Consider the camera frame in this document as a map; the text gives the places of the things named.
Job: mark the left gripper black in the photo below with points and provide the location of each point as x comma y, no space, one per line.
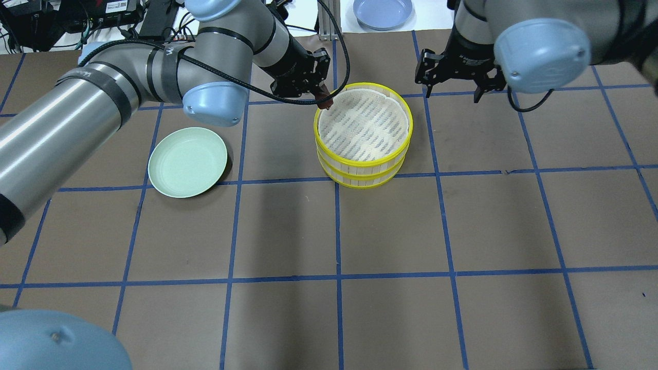
289,60

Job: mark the blue plate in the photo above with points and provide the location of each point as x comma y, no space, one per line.
382,15

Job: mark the brown chocolate bun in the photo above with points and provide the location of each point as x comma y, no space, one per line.
323,97

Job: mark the light green plate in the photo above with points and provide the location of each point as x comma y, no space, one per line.
188,162

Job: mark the aluminium frame post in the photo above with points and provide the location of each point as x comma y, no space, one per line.
328,20

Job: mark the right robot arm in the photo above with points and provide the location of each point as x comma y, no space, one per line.
537,46

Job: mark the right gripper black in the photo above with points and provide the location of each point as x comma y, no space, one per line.
469,57

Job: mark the yellow bamboo steamer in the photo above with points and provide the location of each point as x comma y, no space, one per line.
368,124
362,177

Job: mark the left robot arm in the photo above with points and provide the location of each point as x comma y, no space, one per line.
241,46

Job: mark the black power brick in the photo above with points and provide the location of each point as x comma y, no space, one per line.
158,20

